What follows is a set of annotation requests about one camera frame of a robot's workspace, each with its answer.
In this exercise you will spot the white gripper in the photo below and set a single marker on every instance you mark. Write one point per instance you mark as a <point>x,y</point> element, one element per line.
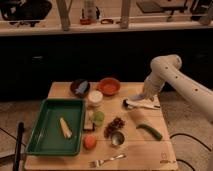
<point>152,86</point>

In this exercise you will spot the orange round fruit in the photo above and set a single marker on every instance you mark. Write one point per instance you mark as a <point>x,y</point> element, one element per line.
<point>89,142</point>

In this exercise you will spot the black pole stand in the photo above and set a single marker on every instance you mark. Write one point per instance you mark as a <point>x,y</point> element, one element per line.
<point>17,155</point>

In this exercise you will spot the yellow corn cob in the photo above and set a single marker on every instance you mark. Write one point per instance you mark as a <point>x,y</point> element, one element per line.
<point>65,129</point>

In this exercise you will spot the blue cloth in bowl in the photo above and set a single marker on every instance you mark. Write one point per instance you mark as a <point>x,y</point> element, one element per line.
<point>82,87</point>

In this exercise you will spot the green cucumber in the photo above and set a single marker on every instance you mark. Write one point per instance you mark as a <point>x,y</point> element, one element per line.
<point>155,133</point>

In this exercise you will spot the silver fork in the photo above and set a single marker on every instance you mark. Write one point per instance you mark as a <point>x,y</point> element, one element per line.
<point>99,163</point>

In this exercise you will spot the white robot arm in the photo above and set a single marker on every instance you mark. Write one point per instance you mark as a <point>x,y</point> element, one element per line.
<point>165,69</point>

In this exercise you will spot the dark grape bunch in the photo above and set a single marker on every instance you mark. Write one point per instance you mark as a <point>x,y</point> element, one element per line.
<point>113,126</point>

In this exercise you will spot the white round container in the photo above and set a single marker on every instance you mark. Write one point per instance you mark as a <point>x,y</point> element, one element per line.
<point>95,98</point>

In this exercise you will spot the small metal cup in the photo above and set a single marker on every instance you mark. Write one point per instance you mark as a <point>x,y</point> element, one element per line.
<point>117,138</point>

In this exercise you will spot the black office chair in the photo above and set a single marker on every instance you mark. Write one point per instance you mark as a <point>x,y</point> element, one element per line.
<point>29,12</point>

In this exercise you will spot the green plastic tray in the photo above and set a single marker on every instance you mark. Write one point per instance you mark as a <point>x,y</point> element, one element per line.
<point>47,138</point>

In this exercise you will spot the light blue towel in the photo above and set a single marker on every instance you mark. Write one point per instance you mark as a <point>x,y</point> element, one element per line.
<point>137,97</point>

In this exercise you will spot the orange bowl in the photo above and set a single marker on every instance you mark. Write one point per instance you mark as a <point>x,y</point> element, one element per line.
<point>109,86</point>

